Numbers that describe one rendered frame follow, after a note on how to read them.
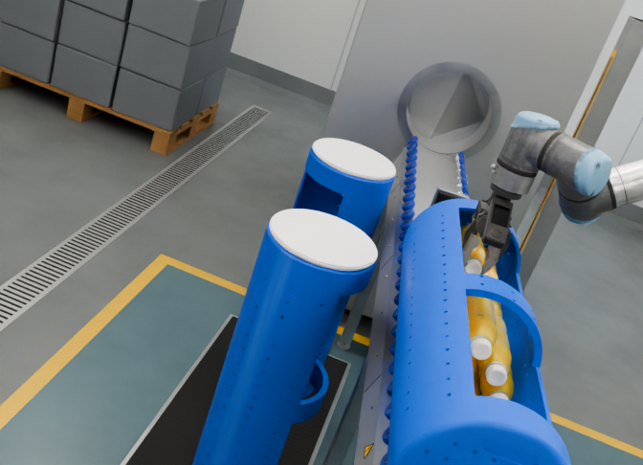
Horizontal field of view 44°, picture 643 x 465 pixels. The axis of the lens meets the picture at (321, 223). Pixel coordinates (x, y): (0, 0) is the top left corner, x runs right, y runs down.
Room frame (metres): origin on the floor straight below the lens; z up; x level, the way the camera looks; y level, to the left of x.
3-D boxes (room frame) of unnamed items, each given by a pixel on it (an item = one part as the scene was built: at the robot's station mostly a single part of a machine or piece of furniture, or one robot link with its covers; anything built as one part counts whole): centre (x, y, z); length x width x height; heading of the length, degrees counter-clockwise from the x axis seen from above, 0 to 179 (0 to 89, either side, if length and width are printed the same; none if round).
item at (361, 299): (2.94, -0.26, 0.31); 0.06 x 0.06 x 0.63; 1
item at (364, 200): (2.39, -0.03, 0.59); 0.28 x 0.28 x 0.88
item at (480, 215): (1.66, -0.36, 1.29); 0.09 x 0.08 x 0.12; 1
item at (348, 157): (2.39, -0.03, 1.03); 0.28 x 0.28 x 0.01
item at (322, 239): (1.76, -0.02, 1.03); 0.28 x 0.28 x 0.01
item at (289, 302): (1.76, -0.02, 0.59); 0.28 x 0.28 x 0.88
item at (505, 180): (1.65, -0.35, 1.37); 0.10 x 0.09 x 0.05; 91
